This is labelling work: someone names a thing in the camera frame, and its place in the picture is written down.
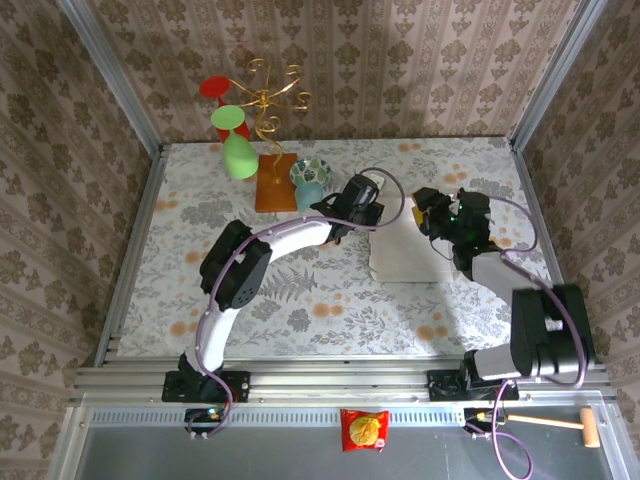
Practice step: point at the green plastic wine glass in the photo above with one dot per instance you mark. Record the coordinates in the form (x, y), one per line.
(239, 155)

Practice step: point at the leaf print bowl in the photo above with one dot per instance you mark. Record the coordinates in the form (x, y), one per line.
(310, 170)

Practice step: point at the teal textured plastic cup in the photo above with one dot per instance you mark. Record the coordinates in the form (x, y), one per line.
(306, 196)

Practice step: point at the aluminium corner post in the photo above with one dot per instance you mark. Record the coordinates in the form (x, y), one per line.
(115, 80)
(555, 80)

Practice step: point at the aluminium cross rail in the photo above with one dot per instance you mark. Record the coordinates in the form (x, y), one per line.
(335, 382)

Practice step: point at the white cardboard box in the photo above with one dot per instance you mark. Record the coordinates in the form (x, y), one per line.
(405, 255)

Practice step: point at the red snack packet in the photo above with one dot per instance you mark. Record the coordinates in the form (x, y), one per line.
(364, 430)

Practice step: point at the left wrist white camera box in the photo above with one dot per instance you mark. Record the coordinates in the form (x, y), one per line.
(380, 181)

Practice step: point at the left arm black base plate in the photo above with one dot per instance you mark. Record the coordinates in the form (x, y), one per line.
(235, 387)

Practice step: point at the red plastic wine glass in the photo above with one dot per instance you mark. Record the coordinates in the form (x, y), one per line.
(215, 87)

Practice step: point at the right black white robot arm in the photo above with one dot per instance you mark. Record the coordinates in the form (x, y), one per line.
(545, 330)

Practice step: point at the small black connector board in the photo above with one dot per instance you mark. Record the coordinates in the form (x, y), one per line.
(477, 416)
(205, 415)

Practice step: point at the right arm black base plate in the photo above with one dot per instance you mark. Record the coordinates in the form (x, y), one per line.
(440, 385)

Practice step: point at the wooden mallet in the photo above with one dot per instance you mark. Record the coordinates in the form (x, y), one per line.
(590, 427)

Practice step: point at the floral table cover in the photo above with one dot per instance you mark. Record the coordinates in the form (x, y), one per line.
(350, 320)

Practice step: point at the grey metal tray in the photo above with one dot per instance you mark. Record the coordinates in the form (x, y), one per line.
(280, 460)

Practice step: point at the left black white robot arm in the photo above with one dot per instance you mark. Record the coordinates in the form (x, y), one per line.
(235, 270)

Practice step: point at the aluminium table side rail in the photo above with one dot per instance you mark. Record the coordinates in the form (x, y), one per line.
(545, 200)
(137, 225)

